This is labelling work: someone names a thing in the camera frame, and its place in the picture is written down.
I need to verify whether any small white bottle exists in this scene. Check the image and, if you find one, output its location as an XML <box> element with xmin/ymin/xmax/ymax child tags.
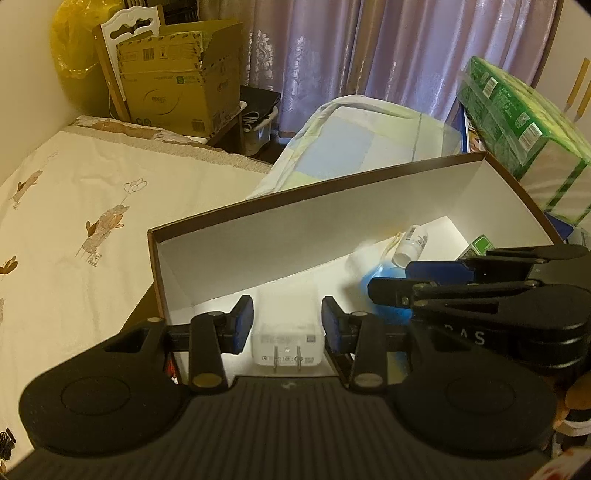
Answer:
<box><xmin>392</xmin><ymin>224</ymin><xmax>429</xmax><ymax>267</ymax></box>

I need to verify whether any long green box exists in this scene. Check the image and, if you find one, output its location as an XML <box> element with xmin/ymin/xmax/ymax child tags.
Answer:
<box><xmin>457</xmin><ymin>234</ymin><xmax>497</xmax><ymax>261</ymax></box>

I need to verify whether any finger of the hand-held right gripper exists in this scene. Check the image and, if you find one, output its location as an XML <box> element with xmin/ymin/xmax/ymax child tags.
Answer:
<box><xmin>367</xmin><ymin>276</ymin><xmax>544</xmax><ymax>318</ymax></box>
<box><xmin>405</xmin><ymin>244</ymin><xmax>589</xmax><ymax>282</ymax></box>

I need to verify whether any white storage basket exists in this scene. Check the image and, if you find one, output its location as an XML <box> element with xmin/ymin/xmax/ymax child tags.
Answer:
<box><xmin>240</xmin><ymin>108</ymin><xmax>278</xmax><ymax>158</ymax></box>

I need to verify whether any pack of green tissue boxes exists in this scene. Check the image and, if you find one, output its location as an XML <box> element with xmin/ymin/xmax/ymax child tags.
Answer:
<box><xmin>456</xmin><ymin>56</ymin><xmax>591</xmax><ymax>217</ymax></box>

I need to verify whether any person's right hand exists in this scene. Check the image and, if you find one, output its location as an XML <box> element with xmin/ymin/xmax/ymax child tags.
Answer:
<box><xmin>561</xmin><ymin>379</ymin><xmax>591</xmax><ymax>416</ymax></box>

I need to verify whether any red and white object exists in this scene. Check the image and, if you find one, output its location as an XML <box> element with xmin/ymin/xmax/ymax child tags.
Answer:
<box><xmin>531</xmin><ymin>445</ymin><xmax>591</xmax><ymax>480</ymax></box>

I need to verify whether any purple patterned curtain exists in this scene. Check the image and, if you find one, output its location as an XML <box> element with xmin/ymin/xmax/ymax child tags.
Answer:
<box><xmin>196</xmin><ymin>0</ymin><xmax>561</xmax><ymax>139</ymax></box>

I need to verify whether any cream printed blanket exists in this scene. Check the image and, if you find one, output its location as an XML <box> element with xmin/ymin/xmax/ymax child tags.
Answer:
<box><xmin>0</xmin><ymin>115</ymin><xmax>273</xmax><ymax>462</ymax></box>

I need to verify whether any yellow plastic bag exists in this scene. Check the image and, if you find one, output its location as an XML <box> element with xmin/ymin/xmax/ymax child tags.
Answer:
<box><xmin>50</xmin><ymin>0</ymin><xmax>125</xmax><ymax>104</ymax></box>

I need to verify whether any brown box with white inside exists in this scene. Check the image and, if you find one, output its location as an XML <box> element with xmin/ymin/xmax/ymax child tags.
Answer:
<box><xmin>148</xmin><ymin>152</ymin><xmax>566</xmax><ymax>384</ymax></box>

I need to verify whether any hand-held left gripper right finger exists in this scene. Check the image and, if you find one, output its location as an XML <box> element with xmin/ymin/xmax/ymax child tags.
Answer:
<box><xmin>321</xmin><ymin>295</ymin><xmax>413</xmax><ymax>395</ymax></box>

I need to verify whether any black cable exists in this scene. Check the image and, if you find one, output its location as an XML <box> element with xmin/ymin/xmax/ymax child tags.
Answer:
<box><xmin>0</xmin><ymin>427</ymin><xmax>17</xmax><ymax>462</ymax></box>

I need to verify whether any pastel checked quilt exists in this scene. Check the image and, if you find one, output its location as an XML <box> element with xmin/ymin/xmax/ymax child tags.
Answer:
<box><xmin>245</xmin><ymin>95</ymin><xmax>462</xmax><ymax>199</ymax></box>

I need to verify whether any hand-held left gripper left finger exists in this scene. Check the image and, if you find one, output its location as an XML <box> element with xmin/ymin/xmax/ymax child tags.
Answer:
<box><xmin>104</xmin><ymin>294</ymin><xmax>256</xmax><ymax>393</ymax></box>

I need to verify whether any brown cardboard box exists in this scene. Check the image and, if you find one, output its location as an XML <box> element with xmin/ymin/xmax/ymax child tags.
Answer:
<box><xmin>115</xmin><ymin>21</ymin><xmax>245</xmax><ymax>138</ymax></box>

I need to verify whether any blue plastic object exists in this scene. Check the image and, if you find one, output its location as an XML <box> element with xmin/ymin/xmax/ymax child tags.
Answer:
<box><xmin>360</xmin><ymin>265</ymin><xmax>414</xmax><ymax>319</ymax></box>

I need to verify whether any white charger adapter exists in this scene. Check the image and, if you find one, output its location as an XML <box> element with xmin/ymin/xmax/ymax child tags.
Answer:
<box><xmin>252</xmin><ymin>295</ymin><xmax>324</xmax><ymax>376</ymax></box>

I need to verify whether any dark side table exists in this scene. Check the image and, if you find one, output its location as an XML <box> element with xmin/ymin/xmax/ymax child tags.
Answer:
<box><xmin>203</xmin><ymin>85</ymin><xmax>282</xmax><ymax>155</ymax></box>

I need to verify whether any white ornate board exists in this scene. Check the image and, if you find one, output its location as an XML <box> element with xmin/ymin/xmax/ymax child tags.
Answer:
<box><xmin>95</xmin><ymin>4</ymin><xmax>166</xmax><ymax>123</ymax></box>

